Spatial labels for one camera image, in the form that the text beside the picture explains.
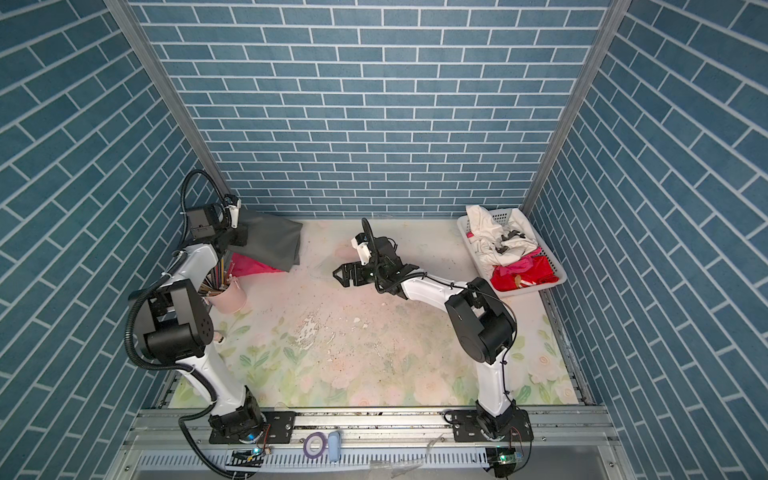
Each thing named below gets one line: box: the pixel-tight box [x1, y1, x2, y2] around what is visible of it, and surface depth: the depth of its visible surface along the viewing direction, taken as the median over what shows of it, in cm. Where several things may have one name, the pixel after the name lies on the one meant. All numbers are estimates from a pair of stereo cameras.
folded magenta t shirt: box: [228, 252, 285, 278], surface depth 104 cm
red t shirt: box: [490, 253, 559, 292], surface depth 98 cm
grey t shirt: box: [228, 209, 303, 273], surface depth 105 cm
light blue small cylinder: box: [328, 431, 341, 462], surface depth 70 cm
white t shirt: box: [465, 205, 538, 271], surface depth 107 cm
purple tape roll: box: [303, 432, 327, 459], surface depth 73 cm
